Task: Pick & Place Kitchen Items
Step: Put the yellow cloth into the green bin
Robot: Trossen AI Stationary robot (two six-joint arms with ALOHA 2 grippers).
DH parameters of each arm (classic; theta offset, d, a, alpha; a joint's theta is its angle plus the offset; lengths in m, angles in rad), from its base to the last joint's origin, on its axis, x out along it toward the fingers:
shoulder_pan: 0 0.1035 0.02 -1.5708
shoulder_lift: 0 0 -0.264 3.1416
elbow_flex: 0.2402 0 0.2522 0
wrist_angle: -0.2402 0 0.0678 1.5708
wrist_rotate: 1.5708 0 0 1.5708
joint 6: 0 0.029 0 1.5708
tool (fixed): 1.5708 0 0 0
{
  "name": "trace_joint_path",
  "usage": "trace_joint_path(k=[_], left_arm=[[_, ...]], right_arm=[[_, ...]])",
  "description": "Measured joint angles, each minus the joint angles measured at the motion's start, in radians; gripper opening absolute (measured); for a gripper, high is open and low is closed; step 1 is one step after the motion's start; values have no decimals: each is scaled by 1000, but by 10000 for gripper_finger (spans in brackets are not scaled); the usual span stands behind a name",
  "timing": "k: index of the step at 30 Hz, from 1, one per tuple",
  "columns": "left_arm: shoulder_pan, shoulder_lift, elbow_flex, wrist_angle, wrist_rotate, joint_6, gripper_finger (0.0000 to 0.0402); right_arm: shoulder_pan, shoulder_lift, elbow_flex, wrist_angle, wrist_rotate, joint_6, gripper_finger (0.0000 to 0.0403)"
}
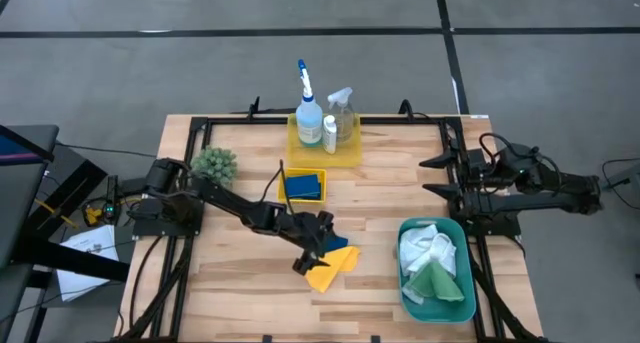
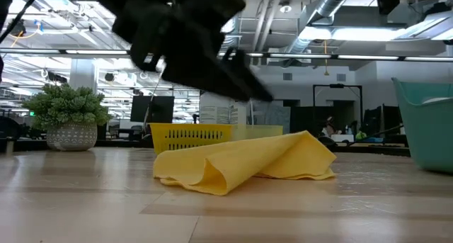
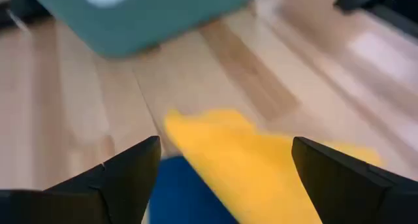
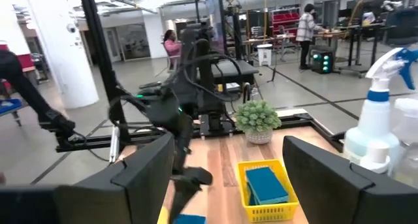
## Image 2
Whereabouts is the black gantry stand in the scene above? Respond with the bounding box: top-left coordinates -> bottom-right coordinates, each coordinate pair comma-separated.
313,83 -> 364,130

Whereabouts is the yellow slotted basket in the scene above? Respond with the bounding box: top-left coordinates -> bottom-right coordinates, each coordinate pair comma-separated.
148,122 -> 235,156

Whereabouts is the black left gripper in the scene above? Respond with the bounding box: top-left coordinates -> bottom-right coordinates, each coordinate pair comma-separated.
113,0 -> 275,103

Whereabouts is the yellow cloth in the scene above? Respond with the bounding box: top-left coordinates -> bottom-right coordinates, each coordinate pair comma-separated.
152,130 -> 338,197

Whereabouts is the teal plastic tub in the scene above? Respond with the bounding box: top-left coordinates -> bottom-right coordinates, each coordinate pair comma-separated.
390,76 -> 453,175

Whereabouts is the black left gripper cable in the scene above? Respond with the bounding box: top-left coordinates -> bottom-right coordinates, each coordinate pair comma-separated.
0,0 -> 47,44

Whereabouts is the person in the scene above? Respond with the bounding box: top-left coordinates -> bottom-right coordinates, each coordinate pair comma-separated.
320,115 -> 343,137

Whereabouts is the yellow translucent tray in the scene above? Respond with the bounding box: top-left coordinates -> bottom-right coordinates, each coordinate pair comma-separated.
231,124 -> 285,142

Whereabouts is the black monitor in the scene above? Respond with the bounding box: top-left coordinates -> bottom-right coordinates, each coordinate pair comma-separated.
130,95 -> 176,124
362,104 -> 403,137

